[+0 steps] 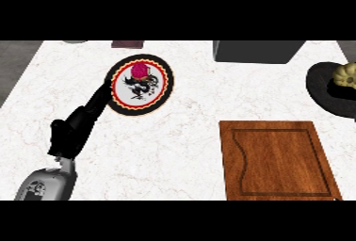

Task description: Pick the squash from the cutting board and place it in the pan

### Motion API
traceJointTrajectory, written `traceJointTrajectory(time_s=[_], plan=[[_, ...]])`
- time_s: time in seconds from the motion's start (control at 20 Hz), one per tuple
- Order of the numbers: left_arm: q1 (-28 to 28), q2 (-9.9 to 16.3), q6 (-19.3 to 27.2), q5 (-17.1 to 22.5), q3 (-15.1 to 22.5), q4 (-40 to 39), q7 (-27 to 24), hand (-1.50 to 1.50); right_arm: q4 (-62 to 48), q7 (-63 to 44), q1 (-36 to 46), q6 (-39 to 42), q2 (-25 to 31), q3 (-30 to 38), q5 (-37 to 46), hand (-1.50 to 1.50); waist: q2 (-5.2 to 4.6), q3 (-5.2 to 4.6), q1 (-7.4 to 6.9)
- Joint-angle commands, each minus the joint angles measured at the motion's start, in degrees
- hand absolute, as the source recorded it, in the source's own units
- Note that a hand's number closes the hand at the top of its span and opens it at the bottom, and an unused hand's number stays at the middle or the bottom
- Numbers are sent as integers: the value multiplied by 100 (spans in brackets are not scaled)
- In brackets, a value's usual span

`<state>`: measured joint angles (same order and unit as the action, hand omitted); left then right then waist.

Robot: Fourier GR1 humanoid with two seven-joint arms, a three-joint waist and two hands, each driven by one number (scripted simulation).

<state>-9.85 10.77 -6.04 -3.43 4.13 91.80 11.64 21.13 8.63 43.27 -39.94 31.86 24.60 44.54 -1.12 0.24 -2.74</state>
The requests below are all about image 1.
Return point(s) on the dark maroon block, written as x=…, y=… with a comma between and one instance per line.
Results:
x=127, y=44

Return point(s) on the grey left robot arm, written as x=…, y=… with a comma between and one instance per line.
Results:
x=46, y=183

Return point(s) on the dark grey box appliance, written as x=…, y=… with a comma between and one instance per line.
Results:
x=254, y=51

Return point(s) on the brown wooden cutting board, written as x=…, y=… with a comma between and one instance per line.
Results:
x=276, y=160

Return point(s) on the grey round object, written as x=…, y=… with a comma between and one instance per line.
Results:
x=75, y=41

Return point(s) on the round rooster-print plate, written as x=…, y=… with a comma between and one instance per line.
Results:
x=140, y=84

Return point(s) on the black pan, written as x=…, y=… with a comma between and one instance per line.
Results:
x=328, y=94

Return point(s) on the pale yellow squash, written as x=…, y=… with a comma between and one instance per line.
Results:
x=345, y=75

